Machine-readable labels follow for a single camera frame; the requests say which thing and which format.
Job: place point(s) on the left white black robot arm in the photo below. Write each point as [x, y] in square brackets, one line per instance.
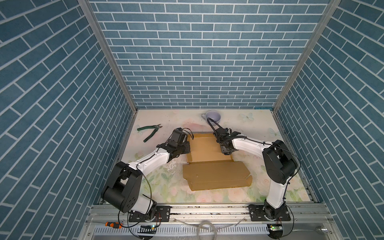
[122, 188]

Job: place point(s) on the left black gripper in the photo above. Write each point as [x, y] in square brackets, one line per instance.
[187, 147]

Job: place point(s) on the orange black screwdriver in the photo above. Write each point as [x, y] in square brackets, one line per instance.
[115, 225]

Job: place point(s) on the brown cardboard box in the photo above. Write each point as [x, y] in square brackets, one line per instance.
[208, 168]

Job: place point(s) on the white slotted cable duct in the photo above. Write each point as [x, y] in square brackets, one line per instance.
[182, 230]

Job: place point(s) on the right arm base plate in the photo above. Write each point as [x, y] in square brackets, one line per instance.
[259, 213]

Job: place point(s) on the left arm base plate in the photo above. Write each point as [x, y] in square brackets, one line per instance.
[160, 214]

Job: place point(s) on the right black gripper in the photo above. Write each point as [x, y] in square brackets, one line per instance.
[222, 151]

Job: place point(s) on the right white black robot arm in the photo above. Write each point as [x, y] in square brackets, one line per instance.
[279, 162]

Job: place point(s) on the clear plastic tube loop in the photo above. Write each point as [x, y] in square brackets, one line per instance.
[206, 227]

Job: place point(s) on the aluminium mounting rail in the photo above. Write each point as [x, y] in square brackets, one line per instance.
[306, 212]

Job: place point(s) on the lavender ceramic cup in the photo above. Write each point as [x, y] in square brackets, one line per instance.
[214, 115]

